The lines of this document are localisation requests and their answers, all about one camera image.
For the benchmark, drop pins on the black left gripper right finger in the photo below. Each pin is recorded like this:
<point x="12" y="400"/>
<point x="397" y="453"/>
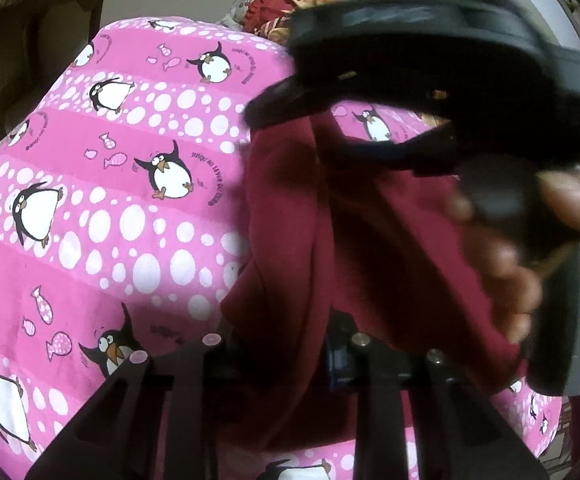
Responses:
<point x="458" y="432"/>

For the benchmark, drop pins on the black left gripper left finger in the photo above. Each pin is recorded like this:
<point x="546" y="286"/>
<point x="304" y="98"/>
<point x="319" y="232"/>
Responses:
<point x="154" y="418"/>

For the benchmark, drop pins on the dark red sweater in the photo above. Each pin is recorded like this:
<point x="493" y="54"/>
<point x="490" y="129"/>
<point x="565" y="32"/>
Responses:
<point x="369" y="242"/>

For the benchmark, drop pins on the person's right hand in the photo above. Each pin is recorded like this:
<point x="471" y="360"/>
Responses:
<point x="514" y="288"/>

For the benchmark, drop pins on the red yellow floral quilt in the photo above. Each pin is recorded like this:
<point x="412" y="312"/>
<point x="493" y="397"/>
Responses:
<point x="273" y="22"/>

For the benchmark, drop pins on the pink penguin blanket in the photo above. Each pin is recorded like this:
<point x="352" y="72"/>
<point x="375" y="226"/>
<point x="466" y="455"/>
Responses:
<point x="124" y="225"/>

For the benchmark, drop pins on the dark wooden side table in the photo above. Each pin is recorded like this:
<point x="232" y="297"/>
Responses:
<point x="38" y="40"/>

